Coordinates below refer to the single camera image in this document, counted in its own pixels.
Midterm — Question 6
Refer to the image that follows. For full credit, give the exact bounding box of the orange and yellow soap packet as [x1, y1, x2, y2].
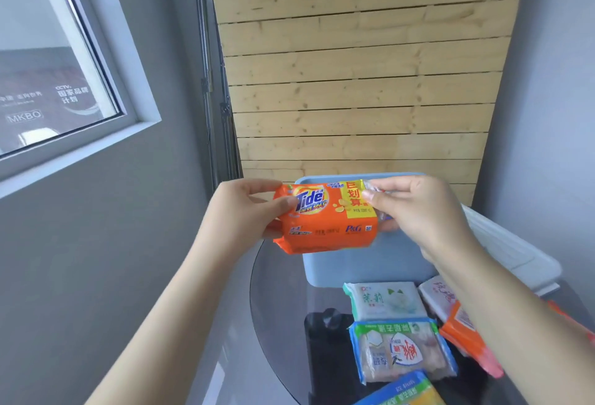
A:
[272, 180, 380, 255]

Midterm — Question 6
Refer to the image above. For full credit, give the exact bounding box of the person's left hand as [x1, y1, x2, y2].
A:
[199, 179, 298, 253]

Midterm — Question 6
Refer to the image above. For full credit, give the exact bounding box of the white and pink soap packet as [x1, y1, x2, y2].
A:
[417, 275, 459, 324]

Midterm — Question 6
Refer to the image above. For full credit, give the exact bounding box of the person's right forearm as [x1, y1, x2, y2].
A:
[421, 231, 595, 405]

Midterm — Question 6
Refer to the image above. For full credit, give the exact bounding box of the person's right hand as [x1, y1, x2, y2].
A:
[362, 175, 473, 264]

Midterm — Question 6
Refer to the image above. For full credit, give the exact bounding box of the grey framed window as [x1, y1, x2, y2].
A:
[0, 0, 163, 198]

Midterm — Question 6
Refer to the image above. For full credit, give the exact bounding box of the orange pink-edged soap packet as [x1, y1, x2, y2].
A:
[439, 300, 505, 380]

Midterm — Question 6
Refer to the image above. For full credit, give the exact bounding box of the clear blue-edged soap packet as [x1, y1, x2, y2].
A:
[349, 318, 459, 385]

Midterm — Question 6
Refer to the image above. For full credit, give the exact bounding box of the wooden slat panel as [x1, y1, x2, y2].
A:
[206, 0, 531, 208]

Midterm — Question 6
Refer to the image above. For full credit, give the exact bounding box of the blue yellow green soap packet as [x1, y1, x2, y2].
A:
[353, 371, 450, 405]

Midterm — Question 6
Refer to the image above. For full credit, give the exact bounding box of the grey metal door frame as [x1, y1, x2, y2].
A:
[192, 0, 243, 183]

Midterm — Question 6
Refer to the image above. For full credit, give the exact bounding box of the white plastic bin lid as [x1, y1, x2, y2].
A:
[460, 205, 563, 297]

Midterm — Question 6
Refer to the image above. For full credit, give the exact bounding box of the person's left forearm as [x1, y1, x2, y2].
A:
[86, 221, 248, 405]

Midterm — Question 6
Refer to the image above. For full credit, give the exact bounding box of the white and green soap packet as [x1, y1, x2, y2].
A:
[343, 281, 428, 322]

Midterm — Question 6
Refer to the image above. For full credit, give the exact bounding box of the light blue plastic storage bin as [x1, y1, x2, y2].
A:
[294, 172, 441, 289]

